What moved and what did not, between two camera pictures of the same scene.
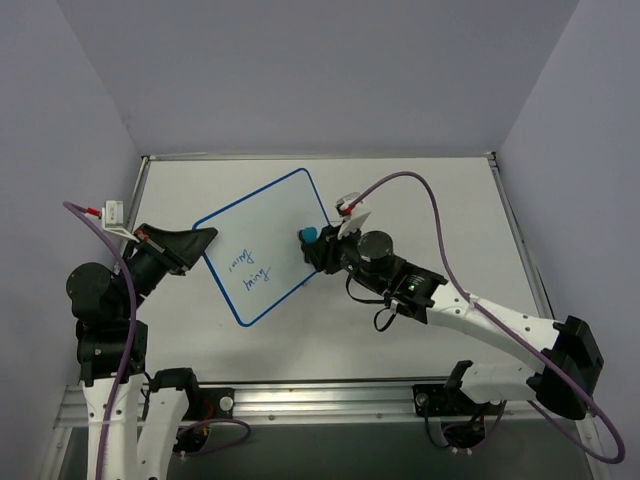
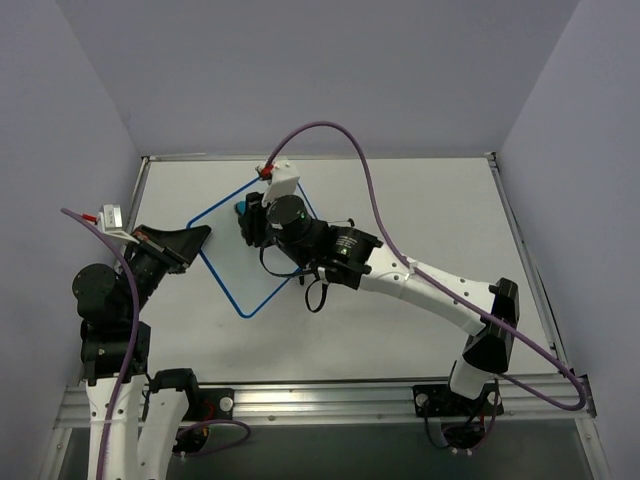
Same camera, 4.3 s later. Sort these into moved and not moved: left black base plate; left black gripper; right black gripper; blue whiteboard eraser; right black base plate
Moved: right black gripper; blue whiteboard eraser
Not moved: left black gripper; right black base plate; left black base plate
